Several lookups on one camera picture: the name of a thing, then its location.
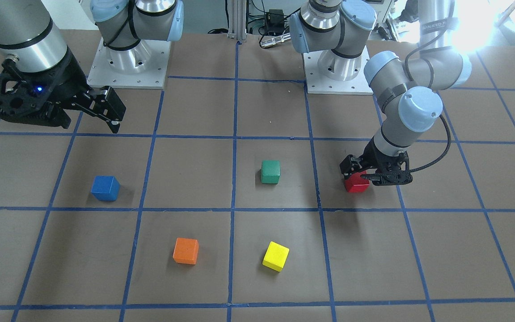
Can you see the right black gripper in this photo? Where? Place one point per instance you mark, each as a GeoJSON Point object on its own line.
{"type": "Point", "coordinates": [70, 76]}

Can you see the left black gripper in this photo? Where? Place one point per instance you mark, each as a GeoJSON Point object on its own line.
{"type": "Point", "coordinates": [375, 158]}

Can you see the red block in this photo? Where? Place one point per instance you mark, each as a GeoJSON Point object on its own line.
{"type": "Point", "coordinates": [356, 183]}

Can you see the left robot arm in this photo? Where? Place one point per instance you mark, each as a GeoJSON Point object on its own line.
{"type": "Point", "coordinates": [406, 90]}

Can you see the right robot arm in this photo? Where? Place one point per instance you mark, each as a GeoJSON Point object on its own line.
{"type": "Point", "coordinates": [28, 32]}

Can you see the blue block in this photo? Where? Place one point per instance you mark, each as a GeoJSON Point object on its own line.
{"type": "Point", "coordinates": [105, 188]}

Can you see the green block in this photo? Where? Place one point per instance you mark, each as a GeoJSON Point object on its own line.
{"type": "Point", "coordinates": [270, 172]}

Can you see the yellow block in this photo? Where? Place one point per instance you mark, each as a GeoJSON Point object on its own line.
{"type": "Point", "coordinates": [275, 256]}

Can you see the orange block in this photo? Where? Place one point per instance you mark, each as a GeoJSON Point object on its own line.
{"type": "Point", "coordinates": [186, 251]}

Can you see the black power adapter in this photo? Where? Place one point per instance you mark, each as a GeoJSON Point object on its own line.
{"type": "Point", "coordinates": [275, 21]}

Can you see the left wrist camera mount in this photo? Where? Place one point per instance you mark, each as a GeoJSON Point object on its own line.
{"type": "Point", "coordinates": [393, 171]}

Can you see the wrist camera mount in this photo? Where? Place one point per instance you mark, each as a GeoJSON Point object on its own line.
{"type": "Point", "coordinates": [26, 97]}
{"type": "Point", "coordinates": [393, 171]}

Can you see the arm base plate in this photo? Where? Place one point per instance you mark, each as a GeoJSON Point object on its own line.
{"type": "Point", "coordinates": [327, 73]}
{"type": "Point", "coordinates": [142, 67]}

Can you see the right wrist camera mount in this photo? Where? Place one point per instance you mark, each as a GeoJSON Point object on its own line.
{"type": "Point", "coordinates": [26, 97]}

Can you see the aluminium frame post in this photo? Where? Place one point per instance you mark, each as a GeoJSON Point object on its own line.
{"type": "Point", "coordinates": [237, 19]}

